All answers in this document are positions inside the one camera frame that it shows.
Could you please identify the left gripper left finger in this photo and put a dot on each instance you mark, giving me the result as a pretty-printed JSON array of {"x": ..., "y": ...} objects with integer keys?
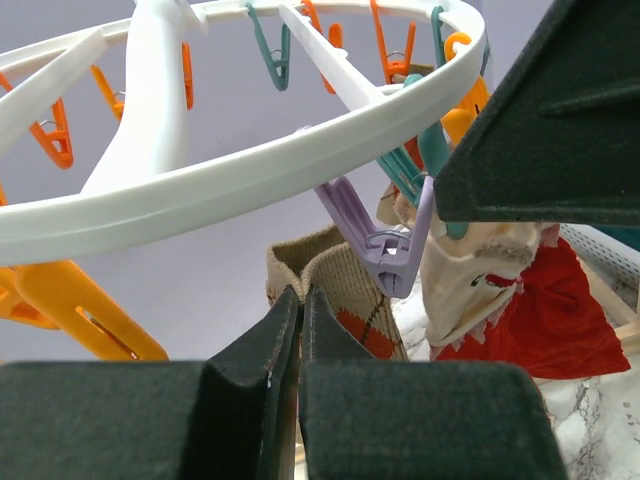
[{"x": 229, "y": 417}]

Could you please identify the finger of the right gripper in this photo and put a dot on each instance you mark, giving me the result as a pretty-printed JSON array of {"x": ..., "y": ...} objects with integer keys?
[{"x": 559, "y": 139}]

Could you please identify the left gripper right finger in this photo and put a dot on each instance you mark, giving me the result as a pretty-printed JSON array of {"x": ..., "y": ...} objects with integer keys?
[{"x": 364, "y": 418}]

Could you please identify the wooden hanger rack frame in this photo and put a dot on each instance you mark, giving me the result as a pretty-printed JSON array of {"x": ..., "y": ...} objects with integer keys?
[{"x": 628, "y": 329}]

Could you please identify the beige argyle sock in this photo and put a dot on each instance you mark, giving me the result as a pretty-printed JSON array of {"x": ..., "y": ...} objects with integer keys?
[{"x": 326, "y": 260}]

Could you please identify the white round clip hanger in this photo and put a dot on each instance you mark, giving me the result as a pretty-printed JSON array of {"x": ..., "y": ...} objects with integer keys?
[{"x": 183, "y": 119}]

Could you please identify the white plastic basket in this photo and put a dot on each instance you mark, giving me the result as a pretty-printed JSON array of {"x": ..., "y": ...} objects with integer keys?
[{"x": 613, "y": 261}]

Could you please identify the teal clothespin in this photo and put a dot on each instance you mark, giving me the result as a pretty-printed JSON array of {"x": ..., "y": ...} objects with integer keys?
[{"x": 429, "y": 150}]

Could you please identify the purple clothespin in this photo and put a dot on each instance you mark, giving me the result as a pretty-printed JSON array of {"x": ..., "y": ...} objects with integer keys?
[{"x": 390, "y": 257}]

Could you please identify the red beige reindeer sock front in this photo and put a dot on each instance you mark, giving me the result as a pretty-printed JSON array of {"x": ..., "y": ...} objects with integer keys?
[{"x": 508, "y": 292}]

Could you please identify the yellow orange clothespin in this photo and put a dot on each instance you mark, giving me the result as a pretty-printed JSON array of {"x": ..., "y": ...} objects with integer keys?
[{"x": 59, "y": 295}]

